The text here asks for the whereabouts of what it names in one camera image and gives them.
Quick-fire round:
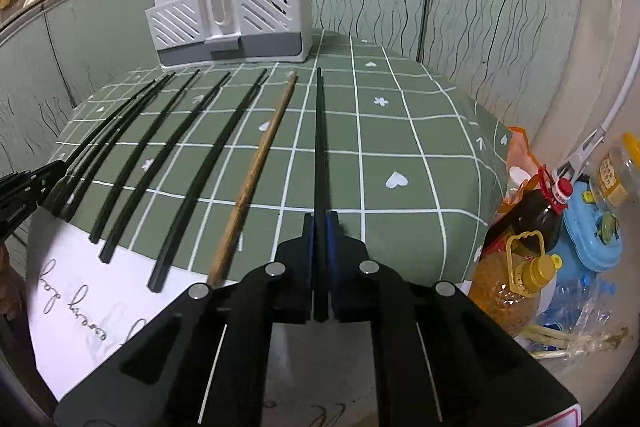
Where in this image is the yellow lidded jar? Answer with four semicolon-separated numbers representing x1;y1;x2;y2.
590;133;640;208

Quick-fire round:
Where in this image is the green patterned cabinet door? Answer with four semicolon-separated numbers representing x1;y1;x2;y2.
0;4;76;178

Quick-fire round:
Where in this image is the clear plastic bag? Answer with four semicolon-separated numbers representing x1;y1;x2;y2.
520;322;631;375

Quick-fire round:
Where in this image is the brown wooden chopstick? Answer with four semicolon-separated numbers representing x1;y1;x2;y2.
207;70;299;287

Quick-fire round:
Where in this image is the clear plastic water bottle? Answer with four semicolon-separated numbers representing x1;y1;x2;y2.
537;274;618;333

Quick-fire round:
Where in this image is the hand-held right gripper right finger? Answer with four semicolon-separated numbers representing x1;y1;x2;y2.
325;212;583;427

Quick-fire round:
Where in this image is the orange plastic bag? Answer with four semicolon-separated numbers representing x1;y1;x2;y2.
492;126;543;228

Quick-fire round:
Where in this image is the black chopstick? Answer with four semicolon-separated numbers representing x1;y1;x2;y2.
314;68;331;323
89;68;201;244
60;72;177;223
147;68;269;294
100;71;232;264
42;74;171;212

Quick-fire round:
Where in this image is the white plastic clip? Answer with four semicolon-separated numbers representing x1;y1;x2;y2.
555;129;608;180

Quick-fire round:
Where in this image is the blue plastic container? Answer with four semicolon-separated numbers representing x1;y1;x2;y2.
560;179;626;273

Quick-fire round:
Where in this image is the white wall pipe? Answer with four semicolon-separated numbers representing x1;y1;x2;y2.
597;57;640;138

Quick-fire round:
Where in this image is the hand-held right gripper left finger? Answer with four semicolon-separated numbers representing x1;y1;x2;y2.
54;213;321;427

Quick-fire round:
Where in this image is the yellow cooking oil bottle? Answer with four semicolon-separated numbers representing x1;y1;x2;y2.
470;229;563;338

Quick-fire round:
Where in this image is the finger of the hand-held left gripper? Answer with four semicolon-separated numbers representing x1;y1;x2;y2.
29;159;69;208

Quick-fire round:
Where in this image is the dark oil bottle red cap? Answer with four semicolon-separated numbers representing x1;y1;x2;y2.
482;177;576;268

